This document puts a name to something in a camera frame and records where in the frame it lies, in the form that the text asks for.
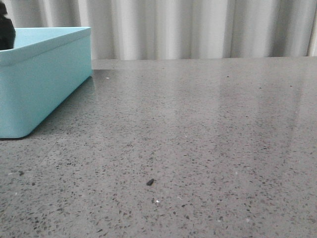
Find light blue storage box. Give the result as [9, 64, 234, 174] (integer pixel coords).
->
[0, 27, 92, 139]

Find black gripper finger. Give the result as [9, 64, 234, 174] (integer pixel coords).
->
[0, 2, 16, 51]

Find small black debris piece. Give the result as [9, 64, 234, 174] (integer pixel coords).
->
[146, 178, 155, 186]

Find grey pleated curtain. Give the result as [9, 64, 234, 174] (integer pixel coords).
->
[5, 0, 317, 60]

